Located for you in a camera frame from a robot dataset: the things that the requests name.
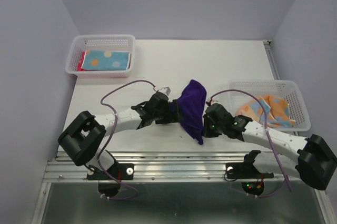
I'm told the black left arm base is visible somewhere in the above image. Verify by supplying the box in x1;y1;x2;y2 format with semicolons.
86;163;134;181

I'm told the pink towel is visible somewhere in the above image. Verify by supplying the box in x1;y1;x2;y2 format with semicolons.
77;51;86;72

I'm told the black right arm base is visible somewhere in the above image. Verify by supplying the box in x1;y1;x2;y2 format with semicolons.
224;162;274;181

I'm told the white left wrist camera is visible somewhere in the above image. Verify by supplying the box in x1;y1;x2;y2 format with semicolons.
153;86;171;96

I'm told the white empty plastic basket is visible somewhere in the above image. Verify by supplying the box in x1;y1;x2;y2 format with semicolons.
65;34;136;79

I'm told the peach patterned towel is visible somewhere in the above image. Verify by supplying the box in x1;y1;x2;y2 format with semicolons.
236;95;296;128

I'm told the white plastic towel basket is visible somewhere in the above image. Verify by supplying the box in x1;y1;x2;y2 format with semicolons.
227;80;311;132

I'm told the purple towel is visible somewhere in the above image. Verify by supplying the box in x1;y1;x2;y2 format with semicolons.
170;79;207;145

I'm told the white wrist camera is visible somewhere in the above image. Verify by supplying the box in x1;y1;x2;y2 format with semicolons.
206;97;220;106
153;86;171;96

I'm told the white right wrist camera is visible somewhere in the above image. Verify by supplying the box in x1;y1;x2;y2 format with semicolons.
206;97;220;106

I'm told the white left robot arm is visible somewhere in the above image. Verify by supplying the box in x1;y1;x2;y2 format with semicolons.
57;91;181;179

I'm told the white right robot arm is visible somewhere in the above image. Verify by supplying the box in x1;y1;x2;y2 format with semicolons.
203;103;336;190

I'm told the blue patterned towel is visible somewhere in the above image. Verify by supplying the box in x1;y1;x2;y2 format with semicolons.
82;49;131;71

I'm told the aluminium mounting rail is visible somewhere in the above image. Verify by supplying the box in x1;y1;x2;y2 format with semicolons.
41;151;324;182

